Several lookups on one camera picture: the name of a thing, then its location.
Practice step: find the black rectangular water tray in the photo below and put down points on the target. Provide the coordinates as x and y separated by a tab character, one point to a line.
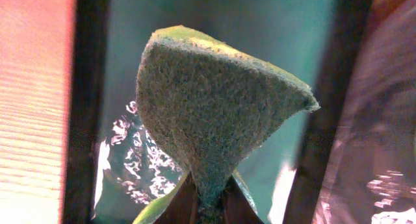
113	167

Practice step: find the round black serving tray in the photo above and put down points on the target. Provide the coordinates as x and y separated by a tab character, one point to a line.
370	176

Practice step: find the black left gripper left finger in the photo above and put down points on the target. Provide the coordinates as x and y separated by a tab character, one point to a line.
183	208

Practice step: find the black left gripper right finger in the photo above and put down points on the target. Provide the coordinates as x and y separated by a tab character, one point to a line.
236	208

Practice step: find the green scrub sponge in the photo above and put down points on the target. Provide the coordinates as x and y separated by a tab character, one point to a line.
208	106

